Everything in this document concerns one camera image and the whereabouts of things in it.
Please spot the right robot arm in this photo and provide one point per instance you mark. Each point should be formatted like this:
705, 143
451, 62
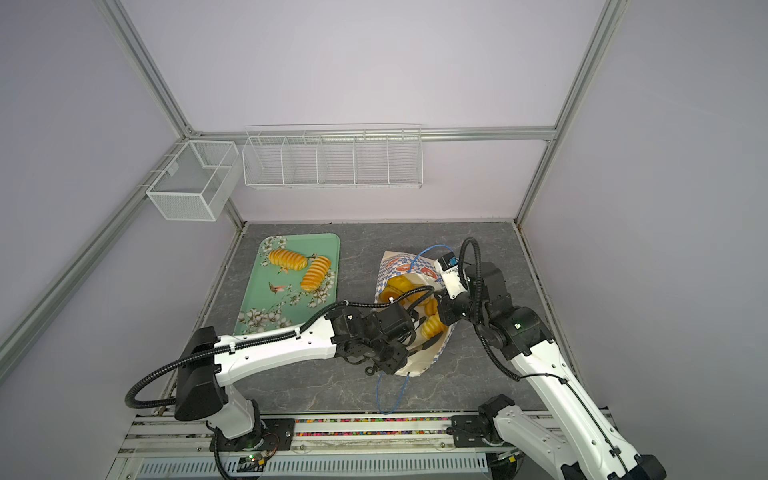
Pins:
522, 347

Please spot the long white wire basket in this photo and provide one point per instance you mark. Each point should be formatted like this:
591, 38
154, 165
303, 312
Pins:
333, 156

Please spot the ridged fake bread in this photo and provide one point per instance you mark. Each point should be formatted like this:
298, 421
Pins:
315, 274
432, 327

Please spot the green floral tray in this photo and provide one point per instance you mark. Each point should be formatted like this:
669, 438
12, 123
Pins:
274, 298

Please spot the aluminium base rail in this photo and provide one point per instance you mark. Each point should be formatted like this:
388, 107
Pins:
411, 445

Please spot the round fake bread roll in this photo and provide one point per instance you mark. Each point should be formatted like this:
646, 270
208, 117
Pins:
397, 286

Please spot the ridged fake bread loaf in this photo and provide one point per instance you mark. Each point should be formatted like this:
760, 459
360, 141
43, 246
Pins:
287, 259

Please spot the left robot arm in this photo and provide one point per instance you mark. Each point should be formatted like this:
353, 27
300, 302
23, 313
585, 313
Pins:
200, 385

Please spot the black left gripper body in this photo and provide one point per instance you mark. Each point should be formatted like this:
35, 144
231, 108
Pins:
389, 356

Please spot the small white mesh basket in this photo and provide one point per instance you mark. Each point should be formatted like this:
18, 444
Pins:
198, 181

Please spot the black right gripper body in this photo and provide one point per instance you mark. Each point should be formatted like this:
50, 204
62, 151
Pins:
461, 309

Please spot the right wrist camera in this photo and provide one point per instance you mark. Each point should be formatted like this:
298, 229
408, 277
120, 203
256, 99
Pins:
447, 266

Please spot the checkered paper bag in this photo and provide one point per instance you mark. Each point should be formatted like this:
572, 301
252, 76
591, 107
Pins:
422, 353

